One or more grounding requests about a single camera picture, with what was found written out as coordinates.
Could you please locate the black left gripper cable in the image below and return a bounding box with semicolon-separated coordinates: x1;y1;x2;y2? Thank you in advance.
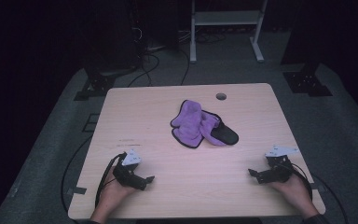
94;152;129;209

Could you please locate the purple and black cloth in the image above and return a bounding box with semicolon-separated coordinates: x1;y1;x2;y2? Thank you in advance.
170;99;240;149

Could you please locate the black stand base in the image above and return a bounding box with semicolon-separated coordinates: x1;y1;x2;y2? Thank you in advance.
282;70;334;98
73;72;117;102

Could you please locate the white metal stand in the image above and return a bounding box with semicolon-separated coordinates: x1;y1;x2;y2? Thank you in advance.
189;0;269;64

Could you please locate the person's right hand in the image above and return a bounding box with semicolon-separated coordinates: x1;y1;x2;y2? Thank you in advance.
268;173;315;216

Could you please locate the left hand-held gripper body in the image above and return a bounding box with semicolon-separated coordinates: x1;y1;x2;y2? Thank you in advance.
112;148;147;190

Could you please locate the black floor cable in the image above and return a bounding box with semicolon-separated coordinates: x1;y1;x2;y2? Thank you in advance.
179;49;191;87
60;135;93;217
127;51;161;89
311;173;351;224

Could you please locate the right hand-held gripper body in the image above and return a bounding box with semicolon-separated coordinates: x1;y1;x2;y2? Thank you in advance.
264;145;300;185

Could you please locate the person's left hand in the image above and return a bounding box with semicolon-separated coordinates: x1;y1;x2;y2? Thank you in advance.
96;167;142;217

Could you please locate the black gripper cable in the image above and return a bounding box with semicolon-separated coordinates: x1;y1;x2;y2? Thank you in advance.
287;161;313;201
94;152;129;209

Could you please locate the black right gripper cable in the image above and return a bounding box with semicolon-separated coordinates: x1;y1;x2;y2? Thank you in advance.
287;161;313;201

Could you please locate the black tape floor marking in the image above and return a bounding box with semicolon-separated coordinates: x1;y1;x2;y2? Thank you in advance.
81;113;101;133

